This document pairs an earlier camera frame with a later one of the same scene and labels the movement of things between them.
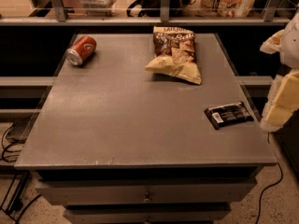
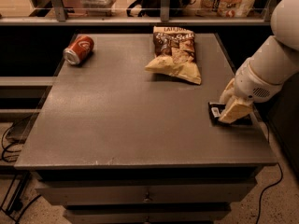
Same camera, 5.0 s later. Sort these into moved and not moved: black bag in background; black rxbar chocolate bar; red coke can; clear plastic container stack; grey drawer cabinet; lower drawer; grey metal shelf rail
Moved: black rxbar chocolate bar
Not moved: red coke can; grey metal shelf rail; black bag in background; grey drawer cabinet; clear plastic container stack; lower drawer
